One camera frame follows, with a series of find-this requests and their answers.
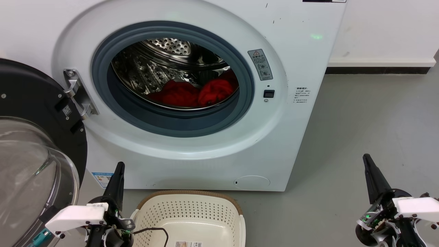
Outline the black washer door with glass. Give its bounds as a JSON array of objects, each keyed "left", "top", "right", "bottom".
[{"left": 0, "top": 58, "right": 88, "bottom": 247}]

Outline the grey rubber door gasket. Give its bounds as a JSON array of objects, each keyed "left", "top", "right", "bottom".
[{"left": 91, "top": 21, "right": 255, "bottom": 138}]

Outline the red cloth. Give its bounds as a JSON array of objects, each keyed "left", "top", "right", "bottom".
[{"left": 148, "top": 70, "right": 239, "bottom": 108}]

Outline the black and white baseboard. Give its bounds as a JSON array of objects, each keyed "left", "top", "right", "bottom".
[{"left": 325, "top": 58, "right": 437, "bottom": 75}]

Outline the perforated steel washer drum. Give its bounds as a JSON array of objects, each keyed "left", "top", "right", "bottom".
[{"left": 111, "top": 38, "right": 239, "bottom": 111}]

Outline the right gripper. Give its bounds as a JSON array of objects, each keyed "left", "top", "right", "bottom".
[{"left": 355, "top": 154, "right": 426, "bottom": 247}]

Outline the teal cable connector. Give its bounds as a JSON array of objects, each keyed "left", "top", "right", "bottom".
[{"left": 32, "top": 229, "right": 52, "bottom": 246}]

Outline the metal washing machine door hinge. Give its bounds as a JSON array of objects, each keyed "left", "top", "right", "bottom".
[{"left": 63, "top": 69, "right": 99, "bottom": 120}]

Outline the round drain filter cover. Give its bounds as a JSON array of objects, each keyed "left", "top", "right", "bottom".
[{"left": 234, "top": 175, "right": 271, "bottom": 190}]

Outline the white front-load washing machine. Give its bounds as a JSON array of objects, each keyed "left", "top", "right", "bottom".
[{"left": 0, "top": 0, "right": 347, "bottom": 192}]

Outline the cream perforated laundry basket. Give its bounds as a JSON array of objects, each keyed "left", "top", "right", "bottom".
[{"left": 130, "top": 190, "right": 246, "bottom": 247}]

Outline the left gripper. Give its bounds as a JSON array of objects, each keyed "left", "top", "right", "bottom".
[{"left": 86, "top": 162, "right": 135, "bottom": 247}]

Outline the grey warning sticker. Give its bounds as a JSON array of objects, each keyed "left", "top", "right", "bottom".
[{"left": 248, "top": 49, "right": 274, "bottom": 81}]

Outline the blue energy label sticker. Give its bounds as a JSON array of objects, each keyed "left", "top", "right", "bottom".
[{"left": 92, "top": 172, "right": 114, "bottom": 188}]

